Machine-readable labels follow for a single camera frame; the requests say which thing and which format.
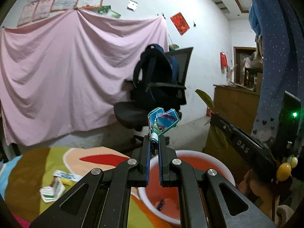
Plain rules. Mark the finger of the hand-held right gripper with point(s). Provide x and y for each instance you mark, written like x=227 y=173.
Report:
x=220 y=124

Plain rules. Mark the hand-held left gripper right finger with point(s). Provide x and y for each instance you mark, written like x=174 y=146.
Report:
x=162 y=163

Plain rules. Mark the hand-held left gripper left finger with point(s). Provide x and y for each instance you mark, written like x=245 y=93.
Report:
x=148 y=163

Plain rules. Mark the red plastic bucket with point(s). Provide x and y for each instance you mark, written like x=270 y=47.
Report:
x=190 y=171

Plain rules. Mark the leafy twig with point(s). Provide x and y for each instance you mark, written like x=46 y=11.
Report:
x=206 y=98

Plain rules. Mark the dark purple snack wrapper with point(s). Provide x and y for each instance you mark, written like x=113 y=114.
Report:
x=160 y=204

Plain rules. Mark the blue printed packet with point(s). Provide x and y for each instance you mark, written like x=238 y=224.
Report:
x=166 y=121

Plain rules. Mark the white paper packet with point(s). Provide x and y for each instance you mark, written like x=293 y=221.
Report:
x=51 y=191

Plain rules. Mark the person's right hand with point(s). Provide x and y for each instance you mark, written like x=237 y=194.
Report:
x=258 y=190

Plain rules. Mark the wooden cabinet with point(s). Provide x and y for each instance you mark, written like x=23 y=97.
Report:
x=235 y=106

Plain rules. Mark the black office chair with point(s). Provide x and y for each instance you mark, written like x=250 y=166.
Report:
x=133 y=114

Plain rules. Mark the red hanging ornament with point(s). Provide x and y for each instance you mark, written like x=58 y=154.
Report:
x=223 y=59

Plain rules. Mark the dark blue backpack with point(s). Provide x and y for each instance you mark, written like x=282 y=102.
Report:
x=154 y=76

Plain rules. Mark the blue dotted curtain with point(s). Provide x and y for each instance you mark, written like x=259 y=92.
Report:
x=273 y=52

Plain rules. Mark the green red hanging fan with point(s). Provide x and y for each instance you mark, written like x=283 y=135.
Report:
x=173 y=46

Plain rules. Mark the colourful patchwork blanket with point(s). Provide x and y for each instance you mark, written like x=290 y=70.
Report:
x=35 y=166

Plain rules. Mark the pink hanging sheet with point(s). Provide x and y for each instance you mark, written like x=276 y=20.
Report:
x=59 y=76

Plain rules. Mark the wooden door frame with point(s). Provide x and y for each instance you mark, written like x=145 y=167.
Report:
x=235 y=64

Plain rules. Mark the red paper wall decoration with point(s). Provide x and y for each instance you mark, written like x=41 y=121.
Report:
x=180 y=23

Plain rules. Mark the green wall photos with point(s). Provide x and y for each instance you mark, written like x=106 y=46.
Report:
x=108 y=10

